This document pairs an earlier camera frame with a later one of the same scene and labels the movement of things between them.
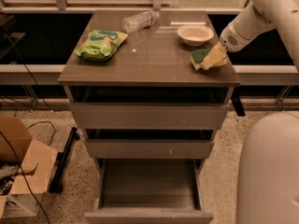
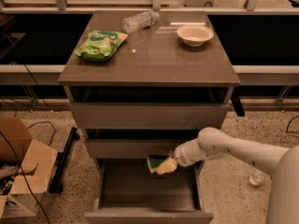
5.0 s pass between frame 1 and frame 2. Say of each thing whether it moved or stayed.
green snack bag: stayed
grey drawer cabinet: stayed
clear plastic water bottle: stayed
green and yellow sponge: moved
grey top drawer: stayed
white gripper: moved
